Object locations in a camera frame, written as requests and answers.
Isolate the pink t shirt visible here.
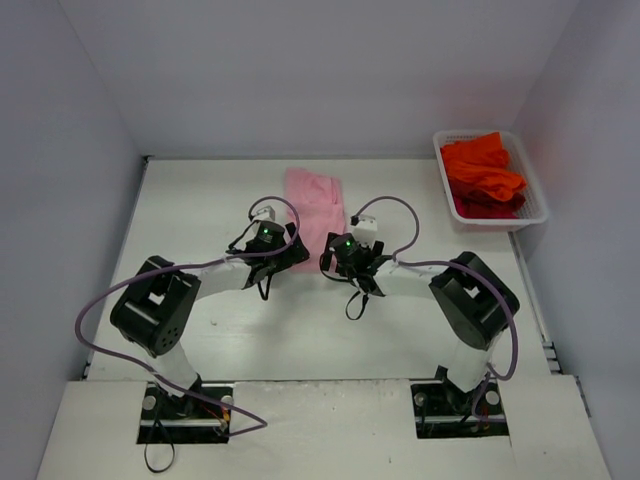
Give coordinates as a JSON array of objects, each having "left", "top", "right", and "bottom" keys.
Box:
[{"left": 284, "top": 168, "right": 346, "bottom": 273}]

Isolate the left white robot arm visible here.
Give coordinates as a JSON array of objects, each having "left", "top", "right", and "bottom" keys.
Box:
[{"left": 110, "top": 220, "right": 310, "bottom": 420}]

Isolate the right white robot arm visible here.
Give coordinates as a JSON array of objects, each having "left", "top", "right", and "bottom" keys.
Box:
[{"left": 319, "top": 232, "right": 520, "bottom": 412}]

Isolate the dark red t shirt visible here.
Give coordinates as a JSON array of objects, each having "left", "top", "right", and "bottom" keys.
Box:
[{"left": 453, "top": 194, "right": 526, "bottom": 219}]

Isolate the orange t shirt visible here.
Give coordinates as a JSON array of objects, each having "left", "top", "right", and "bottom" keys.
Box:
[{"left": 440, "top": 132, "right": 528, "bottom": 202}]

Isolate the white plastic basket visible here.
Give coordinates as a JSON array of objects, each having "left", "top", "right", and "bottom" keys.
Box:
[{"left": 433, "top": 130, "right": 548, "bottom": 232}]

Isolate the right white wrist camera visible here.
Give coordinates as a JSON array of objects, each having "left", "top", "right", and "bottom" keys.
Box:
[{"left": 350, "top": 214, "right": 378, "bottom": 247}]

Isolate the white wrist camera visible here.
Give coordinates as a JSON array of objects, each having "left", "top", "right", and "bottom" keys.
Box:
[
  {"left": 350, "top": 214, "right": 378, "bottom": 247},
  {"left": 249, "top": 205, "right": 276, "bottom": 223}
]

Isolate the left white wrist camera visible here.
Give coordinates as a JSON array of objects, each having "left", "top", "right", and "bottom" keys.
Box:
[{"left": 249, "top": 205, "right": 276, "bottom": 223}]

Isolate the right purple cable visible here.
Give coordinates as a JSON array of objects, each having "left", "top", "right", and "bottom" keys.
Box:
[{"left": 350, "top": 195, "right": 519, "bottom": 421}]

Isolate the purple cable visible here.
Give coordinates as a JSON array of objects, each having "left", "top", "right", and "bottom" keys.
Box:
[
  {"left": 74, "top": 196, "right": 302, "bottom": 439},
  {"left": 350, "top": 195, "right": 519, "bottom": 421}
]

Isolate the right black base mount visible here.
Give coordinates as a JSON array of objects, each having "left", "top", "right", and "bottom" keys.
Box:
[{"left": 411, "top": 380, "right": 509, "bottom": 440}]

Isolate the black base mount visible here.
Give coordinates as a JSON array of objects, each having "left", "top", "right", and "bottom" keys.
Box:
[
  {"left": 137, "top": 383, "right": 232, "bottom": 445},
  {"left": 411, "top": 380, "right": 509, "bottom": 440}
]

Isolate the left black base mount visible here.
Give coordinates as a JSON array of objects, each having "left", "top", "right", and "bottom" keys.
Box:
[{"left": 137, "top": 383, "right": 232, "bottom": 445}]

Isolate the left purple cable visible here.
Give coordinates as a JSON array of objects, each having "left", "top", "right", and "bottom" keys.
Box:
[{"left": 74, "top": 196, "right": 302, "bottom": 439}]

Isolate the thin black cable loop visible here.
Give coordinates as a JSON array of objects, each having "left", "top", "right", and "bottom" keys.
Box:
[{"left": 143, "top": 415, "right": 177, "bottom": 474}]

